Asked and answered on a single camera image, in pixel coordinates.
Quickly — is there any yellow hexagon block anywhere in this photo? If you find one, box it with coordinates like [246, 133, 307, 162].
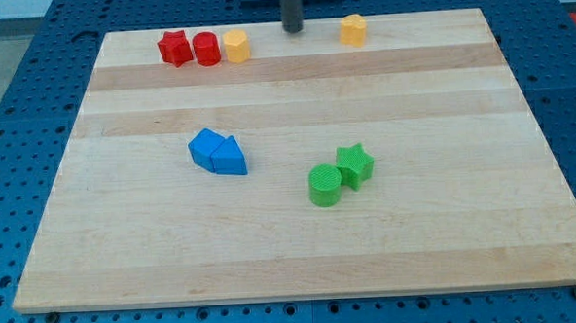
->
[222, 29, 251, 63]

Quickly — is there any yellow heart block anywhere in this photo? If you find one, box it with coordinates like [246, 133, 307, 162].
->
[339, 14, 367, 48]

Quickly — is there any green cylinder block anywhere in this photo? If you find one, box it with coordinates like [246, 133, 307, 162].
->
[308, 163, 342, 208]

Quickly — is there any blue triangle block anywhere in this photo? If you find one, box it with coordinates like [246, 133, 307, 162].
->
[211, 136, 247, 175]

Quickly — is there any green star block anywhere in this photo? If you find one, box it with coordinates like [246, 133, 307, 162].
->
[336, 143, 375, 191]

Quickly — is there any blue cube block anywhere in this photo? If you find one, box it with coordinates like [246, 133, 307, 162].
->
[188, 128, 226, 172]

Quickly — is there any red cylinder block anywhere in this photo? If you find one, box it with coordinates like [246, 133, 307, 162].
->
[192, 31, 221, 67]

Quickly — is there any red star block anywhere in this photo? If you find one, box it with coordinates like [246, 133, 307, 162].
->
[158, 30, 194, 67]

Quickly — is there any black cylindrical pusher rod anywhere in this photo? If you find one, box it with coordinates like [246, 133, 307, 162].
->
[279, 0, 304, 34]

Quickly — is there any wooden board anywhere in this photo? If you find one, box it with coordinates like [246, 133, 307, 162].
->
[13, 8, 576, 314]

